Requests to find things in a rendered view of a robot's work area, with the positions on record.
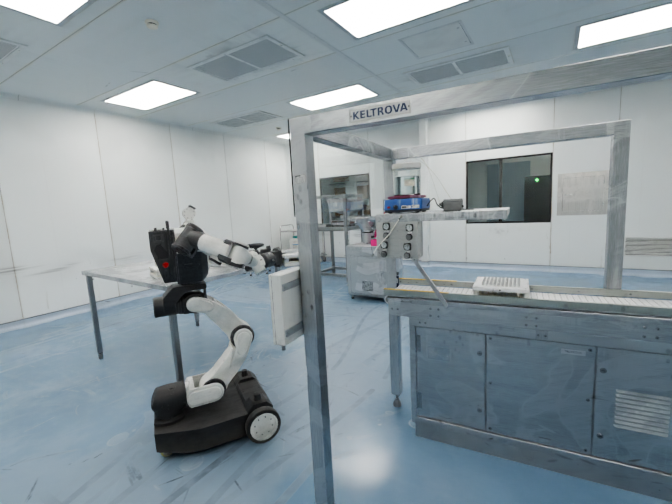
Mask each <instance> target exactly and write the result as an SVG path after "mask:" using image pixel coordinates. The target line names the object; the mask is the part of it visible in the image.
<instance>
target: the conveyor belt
mask: <svg viewBox="0 0 672 504"><path fill-rule="evenodd" d="M395 289H407V290H422V291H433V289H432V288H431V287H430V286H417V285H399V286H398V287H397V288H395ZM437 289H438V290H439V292H449V293H461V294H473V290H472V289H468V288H451V287H437ZM388 296H390V297H403V298H416V299H429V300H440V299H435V298H421V297H408V296H395V295H386V296H385V298H384V300H385V302H386V297H388ZM529 298H537V299H552V300H567V301H582V302H597V303H613V304H628V305H643V306H658V307H672V301H670V300H653V299H636V298H619V297H603V296H586V295H569V294H552V293H535V292H530V293H529ZM445 300H446V301H455V302H468V303H481V304H494V305H507V306H520V307H533V308H546V309H559V310H572V311H585V312H598V313H611V314H624V315H637V316H650V317H663V318H672V316H661V315H648V314H635V313H621V312H608V311H595V310H581V309H568V308H555V307H541V306H528V305H515V304H501V303H488V302H475V301H461V300H448V299H445ZM386 303H387V304H388V302H386Z"/></svg>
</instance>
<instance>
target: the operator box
mask: <svg viewBox="0 0 672 504"><path fill-rule="evenodd" d="M268 278H269V291H270V303H271V316H272V328H273V341H274V345H283V346H286V345H288V344H289V343H291V342H292V341H294V340H296V339H297V338H299V337H300V336H302V335H303V334H304V328H303V314H302V299H301V284H300V269H299V267H297V266H295V267H291V268H288V269H285V270H282V271H279V272H276V273H272V274H269V275H268Z"/></svg>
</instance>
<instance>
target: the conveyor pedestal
mask: <svg viewBox="0 0 672 504"><path fill-rule="evenodd" d="M409 340H410V379H411V421H412V422H415V430H416V436H419V437H423V438H427V439H431V440H434V441H438V442H442V443H446V444H450V445H454V446H457V447H461V448H465V449H469V450H473V451H477V452H481V453H484V454H488V455H492V456H496V457H500V458H504V459H507V460H511V461H515V462H519V463H523V464H527V465H531V466H534V467H538V468H542V469H546V470H550V471H554V472H557V473H561V474H565V475H569V476H573V477H577V478H581V479H584V480H588V481H592V482H596V483H600V484H604V485H607V486H611V487H615V488H619V489H623V490H627V491H631V492H634V493H638V494H642V495H646V496H650V497H654V498H657V499H661V500H665V501H669V502H672V344H670V343H660V342H650V341H640V340H631V339H621V338H611V337H601V336H591V335H582V334H572V333H562V332H552V331H549V332H548V340H543V339H536V330H533V329H523V328H513V327H503V326H494V325H484V324H474V323H464V322H455V321H445V320H435V319H427V326H419V325H418V318H415V317H409Z"/></svg>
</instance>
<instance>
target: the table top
mask: <svg viewBox="0 0 672 504"><path fill-rule="evenodd" d="M154 261H155V260H150V261H143V262H137V263H130V264H124V265H117V266H111V267H105V268H98V269H92V270H85V271H81V272H82V275H86V276H91V277H96V278H101V279H106V280H111V281H116V282H122V283H127V284H132V285H137V286H142V287H147V288H152V289H157V290H162V291H166V290H167V289H168V288H169V287H170V286H171V284H175V283H178V282H172V283H164V281H163V278H162V279H156V278H154V277H152V276H150V269H149V267H150V266H155V263H154ZM252 271H253V270H251V271H248V272H252ZM248 272H247V271H245V268H244V269H240V270H237V269H235V268H233V267H229V266H213V267H211V266H210V264H209V271H208V275H207V276H206V278H205V279H204V281H205V282H209V281H214V280H218V279H222V278H226V277H231V276H235V275H239V274H243V273H248Z"/></svg>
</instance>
